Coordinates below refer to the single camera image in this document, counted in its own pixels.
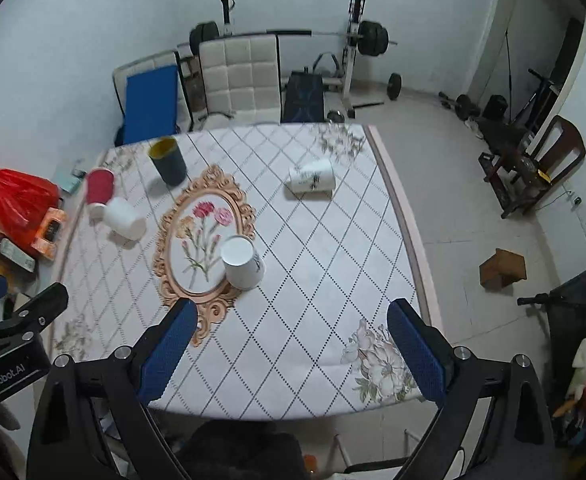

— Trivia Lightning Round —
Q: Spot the white paper cup bamboo print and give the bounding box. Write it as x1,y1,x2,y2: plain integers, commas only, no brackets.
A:
220,235,265,290

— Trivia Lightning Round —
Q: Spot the plain white plastic cup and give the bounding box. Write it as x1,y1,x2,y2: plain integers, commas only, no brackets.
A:
102,197,147,240

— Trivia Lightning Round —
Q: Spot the red paper cup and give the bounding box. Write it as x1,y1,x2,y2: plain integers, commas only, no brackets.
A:
86,167,115,219

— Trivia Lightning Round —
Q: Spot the dark green cup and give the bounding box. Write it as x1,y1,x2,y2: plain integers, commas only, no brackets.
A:
148,136,187,188

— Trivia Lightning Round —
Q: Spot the lying white bamboo paper cup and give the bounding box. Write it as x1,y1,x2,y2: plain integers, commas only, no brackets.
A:
285,158,336,194

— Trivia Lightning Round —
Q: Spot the dark box with label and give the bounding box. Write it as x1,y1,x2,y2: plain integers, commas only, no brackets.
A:
0,234,37,274

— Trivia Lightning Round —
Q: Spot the orange tissue pack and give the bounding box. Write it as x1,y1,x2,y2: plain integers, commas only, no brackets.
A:
31,208,68,260

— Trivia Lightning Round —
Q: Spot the red plastic bag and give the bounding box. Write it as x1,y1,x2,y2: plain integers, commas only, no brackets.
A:
0,168,60,256

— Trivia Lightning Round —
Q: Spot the small wooden stool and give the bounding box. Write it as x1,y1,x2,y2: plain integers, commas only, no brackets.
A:
479,248,527,290

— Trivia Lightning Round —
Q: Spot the teal phone case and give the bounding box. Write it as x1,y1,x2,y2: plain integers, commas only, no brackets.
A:
52,159,87,195

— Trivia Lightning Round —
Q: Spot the floral patterned tablecloth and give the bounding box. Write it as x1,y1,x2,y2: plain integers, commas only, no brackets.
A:
49,124,440,420

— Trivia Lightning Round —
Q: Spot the dark wooden chair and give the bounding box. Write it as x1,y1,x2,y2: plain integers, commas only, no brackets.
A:
478,115,586,219

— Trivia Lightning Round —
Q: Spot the blue folded mat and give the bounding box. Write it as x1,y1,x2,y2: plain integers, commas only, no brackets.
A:
123,65,178,144

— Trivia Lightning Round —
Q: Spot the white padded chair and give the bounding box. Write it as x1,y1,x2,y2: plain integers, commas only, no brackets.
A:
199,34,282,125

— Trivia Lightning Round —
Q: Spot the barbell weight bench rack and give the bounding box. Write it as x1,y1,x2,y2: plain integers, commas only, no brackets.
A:
187,0,395,125

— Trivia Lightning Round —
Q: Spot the black stroller frame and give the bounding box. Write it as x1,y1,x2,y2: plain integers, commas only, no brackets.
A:
516,228,586,361

